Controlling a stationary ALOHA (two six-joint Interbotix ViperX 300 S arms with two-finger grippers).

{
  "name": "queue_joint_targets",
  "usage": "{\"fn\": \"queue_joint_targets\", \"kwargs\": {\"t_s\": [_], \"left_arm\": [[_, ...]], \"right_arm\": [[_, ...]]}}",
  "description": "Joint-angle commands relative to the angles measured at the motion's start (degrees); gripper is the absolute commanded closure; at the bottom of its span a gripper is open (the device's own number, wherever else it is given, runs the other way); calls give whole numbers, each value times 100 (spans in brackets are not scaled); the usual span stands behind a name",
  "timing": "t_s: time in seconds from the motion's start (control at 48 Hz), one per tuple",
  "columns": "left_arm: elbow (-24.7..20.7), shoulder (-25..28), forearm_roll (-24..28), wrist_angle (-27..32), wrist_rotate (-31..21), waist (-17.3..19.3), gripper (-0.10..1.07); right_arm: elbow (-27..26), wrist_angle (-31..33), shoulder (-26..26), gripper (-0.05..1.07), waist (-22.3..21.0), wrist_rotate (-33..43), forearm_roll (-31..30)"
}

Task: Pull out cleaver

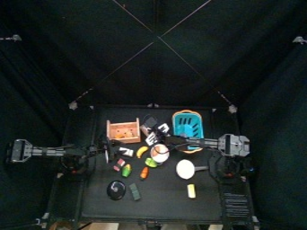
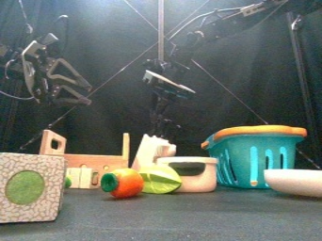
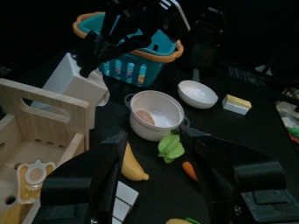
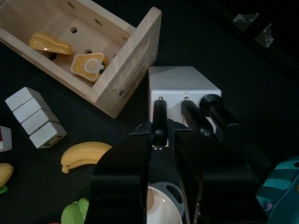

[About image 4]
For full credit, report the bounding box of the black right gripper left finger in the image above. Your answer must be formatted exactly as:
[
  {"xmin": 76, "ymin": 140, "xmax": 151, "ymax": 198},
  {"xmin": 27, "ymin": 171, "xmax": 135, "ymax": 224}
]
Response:
[{"xmin": 84, "ymin": 121, "xmax": 155, "ymax": 224}]

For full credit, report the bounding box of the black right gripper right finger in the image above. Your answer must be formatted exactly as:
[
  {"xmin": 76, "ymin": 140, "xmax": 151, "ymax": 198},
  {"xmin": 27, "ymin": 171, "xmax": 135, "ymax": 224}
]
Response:
[{"xmin": 167, "ymin": 118, "xmax": 271, "ymax": 224}]

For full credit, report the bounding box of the yellow toy banana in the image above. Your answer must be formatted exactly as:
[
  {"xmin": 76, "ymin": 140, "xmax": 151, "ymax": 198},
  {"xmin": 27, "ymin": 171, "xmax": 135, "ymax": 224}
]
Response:
[{"xmin": 60, "ymin": 141, "xmax": 114, "ymax": 174}]

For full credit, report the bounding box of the green toy vegetable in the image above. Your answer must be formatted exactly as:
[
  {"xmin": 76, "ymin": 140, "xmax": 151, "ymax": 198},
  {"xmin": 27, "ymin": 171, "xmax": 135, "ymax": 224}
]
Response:
[{"xmin": 60, "ymin": 197, "xmax": 91, "ymax": 224}]

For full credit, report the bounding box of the teal toy dish rack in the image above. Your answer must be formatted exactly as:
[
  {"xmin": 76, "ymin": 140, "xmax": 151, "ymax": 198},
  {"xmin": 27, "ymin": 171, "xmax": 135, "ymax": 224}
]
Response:
[{"xmin": 255, "ymin": 156, "xmax": 299, "ymax": 224}]

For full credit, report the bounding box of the yellow toy corn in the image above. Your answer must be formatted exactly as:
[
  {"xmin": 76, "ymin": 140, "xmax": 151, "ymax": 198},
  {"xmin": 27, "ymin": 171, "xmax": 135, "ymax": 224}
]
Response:
[{"xmin": 0, "ymin": 162, "xmax": 15, "ymax": 189}]

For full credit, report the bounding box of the white segmented block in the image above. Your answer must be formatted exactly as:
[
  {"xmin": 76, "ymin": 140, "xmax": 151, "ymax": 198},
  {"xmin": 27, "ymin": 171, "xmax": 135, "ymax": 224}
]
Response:
[{"xmin": 4, "ymin": 86, "xmax": 68, "ymax": 150}]

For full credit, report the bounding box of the white and red toy box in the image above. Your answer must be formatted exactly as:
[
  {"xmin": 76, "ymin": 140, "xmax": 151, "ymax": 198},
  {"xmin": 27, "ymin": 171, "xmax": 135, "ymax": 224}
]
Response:
[{"xmin": 0, "ymin": 125, "xmax": 14, "ymax": 153}]

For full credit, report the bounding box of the white knife block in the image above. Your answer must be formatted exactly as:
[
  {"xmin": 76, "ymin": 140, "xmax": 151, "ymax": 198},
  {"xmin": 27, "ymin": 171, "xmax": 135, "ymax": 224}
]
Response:
[{"xmin": 147, "ymin": 66, "xmax": 223, "ymax": 147}]

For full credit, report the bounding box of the toy toast with egg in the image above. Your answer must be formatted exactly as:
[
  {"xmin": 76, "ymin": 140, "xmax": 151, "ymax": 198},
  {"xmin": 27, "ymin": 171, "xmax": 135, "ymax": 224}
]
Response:
[{"xmin": 70, "ymin": 52, "xmax": 110, "ymax": 83}]

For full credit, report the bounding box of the wooden crate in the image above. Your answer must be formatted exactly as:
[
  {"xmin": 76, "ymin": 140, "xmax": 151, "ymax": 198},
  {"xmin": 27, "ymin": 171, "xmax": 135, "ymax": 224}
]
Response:
[{"xmin": 0, "ymin": 0, "xmax": 164, "ymax": 120}]

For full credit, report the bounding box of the yellow toy cheese wedge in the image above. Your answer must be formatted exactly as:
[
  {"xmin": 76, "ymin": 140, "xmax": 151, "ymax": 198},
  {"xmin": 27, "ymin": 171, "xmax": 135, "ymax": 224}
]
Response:
[{"xmin": 28, "ymin": 31, "xmax": 75, "ymax": 56}]

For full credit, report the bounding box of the white pan with grey handle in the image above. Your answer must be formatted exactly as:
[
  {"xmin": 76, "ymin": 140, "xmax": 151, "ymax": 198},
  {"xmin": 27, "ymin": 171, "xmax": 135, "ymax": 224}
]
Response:
[{"xmin": 146, "ymin": 181, "xmax": 187, "ymax": 224}]

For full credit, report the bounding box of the black handled knife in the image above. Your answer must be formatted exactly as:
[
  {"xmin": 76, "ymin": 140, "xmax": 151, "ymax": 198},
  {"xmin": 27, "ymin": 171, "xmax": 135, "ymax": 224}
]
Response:
[{"xmin": 180, "ymin": 96, "xmax": 215, "ymax": 138}]

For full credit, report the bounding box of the round black knife handle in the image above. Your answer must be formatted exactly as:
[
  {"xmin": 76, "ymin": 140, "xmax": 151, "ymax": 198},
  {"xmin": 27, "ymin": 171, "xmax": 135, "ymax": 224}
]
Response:
[{"xmin": 199, "ymin": 94, "xmax": 243, "ymax": 138}]

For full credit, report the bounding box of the metal corner bracket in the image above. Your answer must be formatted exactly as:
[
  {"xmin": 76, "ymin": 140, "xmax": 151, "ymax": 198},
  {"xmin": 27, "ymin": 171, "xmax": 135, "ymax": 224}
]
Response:
[
  {"xmin": 231, "ymin": 11, "xmax": 260, "ymax": 32},
  {"xmin": 254, "ymin": 23, "xmax": 275, "ymax": 48}
]

